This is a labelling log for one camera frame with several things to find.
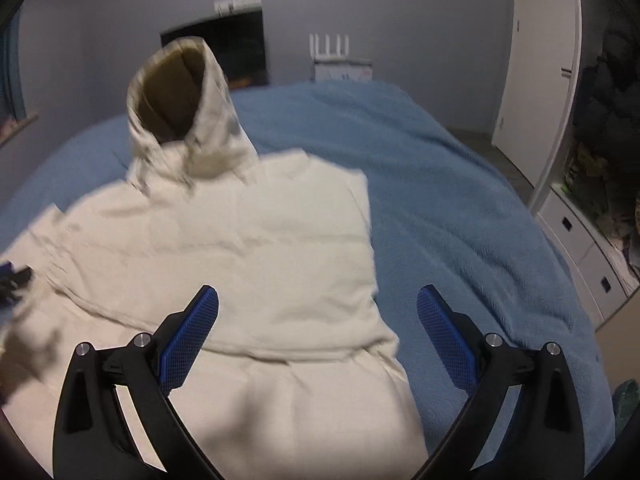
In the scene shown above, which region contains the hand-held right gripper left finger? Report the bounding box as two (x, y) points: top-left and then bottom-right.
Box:
(51, 284), (223, 480)

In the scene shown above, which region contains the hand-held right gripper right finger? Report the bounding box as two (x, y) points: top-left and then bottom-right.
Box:
(412, 284), (586, 480)

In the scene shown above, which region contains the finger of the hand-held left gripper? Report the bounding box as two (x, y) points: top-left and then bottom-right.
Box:
(0, 259), (34, 307)

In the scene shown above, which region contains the cream hooded jacket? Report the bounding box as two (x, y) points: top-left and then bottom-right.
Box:
(0, 39), (431, 480)

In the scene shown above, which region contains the pile of dark clothes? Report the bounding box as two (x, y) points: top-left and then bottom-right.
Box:
(570, 25), (640, 241)

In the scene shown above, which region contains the blue fleece blanket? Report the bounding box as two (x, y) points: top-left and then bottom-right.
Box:
(0, 80), (618, 480)

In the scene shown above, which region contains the white wardrobe drawer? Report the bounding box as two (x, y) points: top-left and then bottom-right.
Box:
(537, 190), (596, 266)
(575, 245), (628, 321)

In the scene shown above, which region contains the teal cloth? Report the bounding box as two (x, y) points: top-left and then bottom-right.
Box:
(612, 380), (640, 436)

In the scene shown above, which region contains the blue curtain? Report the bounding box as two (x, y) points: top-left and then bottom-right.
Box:
(0, 15), (27, 122)

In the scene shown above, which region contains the white wardrobe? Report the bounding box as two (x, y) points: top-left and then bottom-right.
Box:
(490, 0), (640, 322)

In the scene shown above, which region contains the black television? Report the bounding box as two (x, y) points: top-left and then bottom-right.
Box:
(160, 2), (271, 88)

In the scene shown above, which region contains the white router with antennas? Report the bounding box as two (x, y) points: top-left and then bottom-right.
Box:
(307, 33), (351, 63)

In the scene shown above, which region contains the small white box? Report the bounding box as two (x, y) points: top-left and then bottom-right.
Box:
(215, 0), (262, 14)

